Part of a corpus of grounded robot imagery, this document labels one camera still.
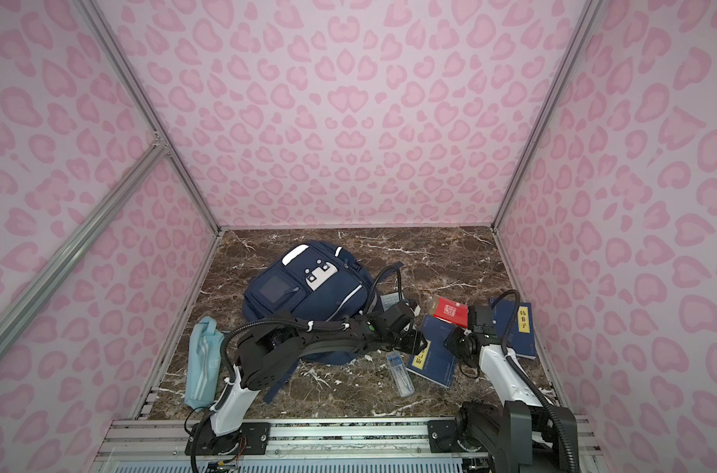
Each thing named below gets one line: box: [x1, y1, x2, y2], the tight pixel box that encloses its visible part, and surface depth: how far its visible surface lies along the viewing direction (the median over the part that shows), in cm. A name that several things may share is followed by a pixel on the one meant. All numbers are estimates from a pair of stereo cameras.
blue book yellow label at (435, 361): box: [405, 314, 460, 389], surface depth 87 cm
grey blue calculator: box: [380, 291, 400, 312], surface depth 99 cm
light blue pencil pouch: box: [184, 315, 224, 412], surface depth 82 cm
